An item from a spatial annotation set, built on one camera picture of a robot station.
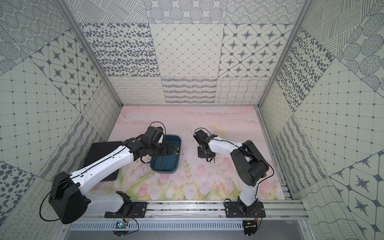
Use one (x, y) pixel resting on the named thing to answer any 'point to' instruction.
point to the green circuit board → (120, 224)
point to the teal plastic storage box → (168, 164)
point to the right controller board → (249, 226)
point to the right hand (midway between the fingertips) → (206, 155)
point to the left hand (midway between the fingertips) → (169, 146)
